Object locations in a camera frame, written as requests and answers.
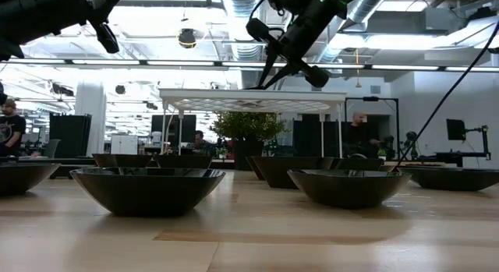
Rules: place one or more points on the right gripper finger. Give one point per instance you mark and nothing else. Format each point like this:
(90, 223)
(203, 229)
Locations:
(317, 77)
(258, 29)

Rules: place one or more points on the small square black plate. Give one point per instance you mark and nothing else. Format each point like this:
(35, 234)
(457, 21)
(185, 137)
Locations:
(253, 88)

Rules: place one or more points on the black wavy mini plate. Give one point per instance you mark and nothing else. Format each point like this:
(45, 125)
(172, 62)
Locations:
(117, 161)

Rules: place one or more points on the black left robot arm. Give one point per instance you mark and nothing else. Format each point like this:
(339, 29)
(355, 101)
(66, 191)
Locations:
(23, 18)

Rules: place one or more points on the small black ceiling fixture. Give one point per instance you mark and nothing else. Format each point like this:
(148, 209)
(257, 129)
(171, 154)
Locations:
(120, 89)

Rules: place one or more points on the black room partition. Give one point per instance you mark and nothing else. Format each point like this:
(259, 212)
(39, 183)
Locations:
(187, 129)
(308, 135)
(70, 135)

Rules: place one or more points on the person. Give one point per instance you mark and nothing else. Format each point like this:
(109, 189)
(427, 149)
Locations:
(199, 141)
(11, 128)
(356, 133)

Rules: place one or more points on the black round ceiling fixture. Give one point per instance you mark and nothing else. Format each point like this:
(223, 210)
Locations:
(187, 38)

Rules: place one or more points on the white building column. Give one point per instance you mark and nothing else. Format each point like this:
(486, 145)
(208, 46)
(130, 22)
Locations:
(90, 120)

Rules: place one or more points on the green potted plant black pot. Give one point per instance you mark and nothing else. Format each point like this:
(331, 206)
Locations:
(249, 126)

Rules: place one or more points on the white cabinet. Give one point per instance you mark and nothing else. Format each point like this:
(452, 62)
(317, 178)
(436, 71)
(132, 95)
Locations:
(124, 144)

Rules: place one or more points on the grey office chair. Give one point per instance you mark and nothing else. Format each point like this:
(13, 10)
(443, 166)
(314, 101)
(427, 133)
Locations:
(50, 147)

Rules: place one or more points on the black monitor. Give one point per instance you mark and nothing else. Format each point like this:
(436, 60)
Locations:
(455, 129)

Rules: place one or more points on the black desk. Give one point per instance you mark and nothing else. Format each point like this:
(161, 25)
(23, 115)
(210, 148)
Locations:
(460, 157)

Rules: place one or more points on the black gantry frame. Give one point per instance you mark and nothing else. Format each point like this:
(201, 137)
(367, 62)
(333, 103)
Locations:
(397, 116)

